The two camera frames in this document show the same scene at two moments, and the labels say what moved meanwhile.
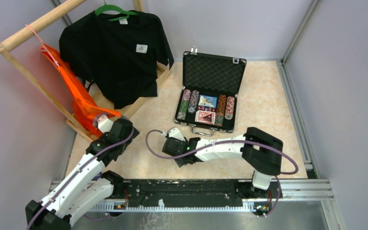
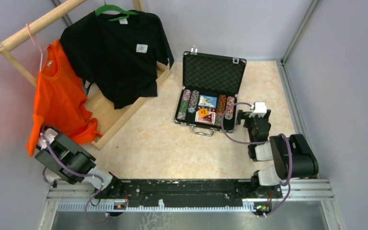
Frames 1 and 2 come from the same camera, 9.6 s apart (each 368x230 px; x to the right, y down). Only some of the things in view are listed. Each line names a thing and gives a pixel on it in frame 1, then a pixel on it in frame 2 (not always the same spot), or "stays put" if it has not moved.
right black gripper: [172, 147] -> [246, 117]
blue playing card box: [208, 101] stays put
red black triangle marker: [208, 117] stays put
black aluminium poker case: [211, 84] stays put
